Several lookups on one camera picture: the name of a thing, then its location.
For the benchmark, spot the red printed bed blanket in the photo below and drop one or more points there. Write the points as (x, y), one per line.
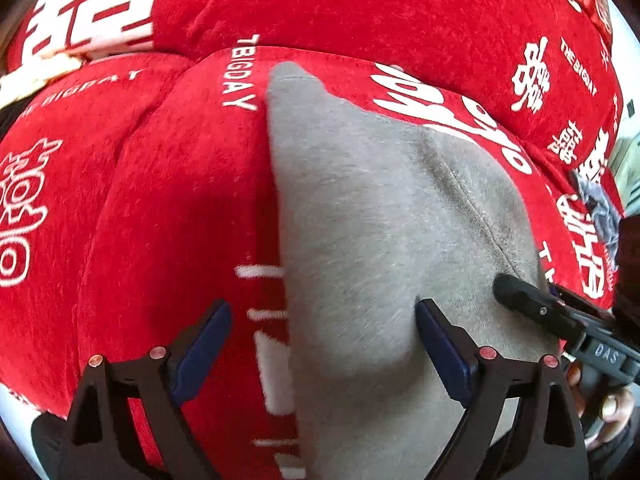
(72, 296)

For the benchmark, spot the grey knit garment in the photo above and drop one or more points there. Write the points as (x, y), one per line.
(375, 214)

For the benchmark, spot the red printed pillow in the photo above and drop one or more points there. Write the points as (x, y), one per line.
(350, 5)

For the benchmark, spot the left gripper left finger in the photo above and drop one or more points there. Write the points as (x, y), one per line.
(101, 441)

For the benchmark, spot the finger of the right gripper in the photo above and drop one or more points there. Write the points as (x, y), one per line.
(540, 307)
(578, 303)

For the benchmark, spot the black folded garment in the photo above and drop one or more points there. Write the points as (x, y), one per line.
(10, 113)

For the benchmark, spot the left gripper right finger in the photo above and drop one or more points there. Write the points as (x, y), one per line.
(519, 420)

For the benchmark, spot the right hand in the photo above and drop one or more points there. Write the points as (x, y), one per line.
(615, 408)

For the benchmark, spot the grey crumpled cloth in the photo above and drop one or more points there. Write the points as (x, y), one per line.
(605, 216)

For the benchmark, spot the cream folded cloth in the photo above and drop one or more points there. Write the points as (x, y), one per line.
(35, 75)

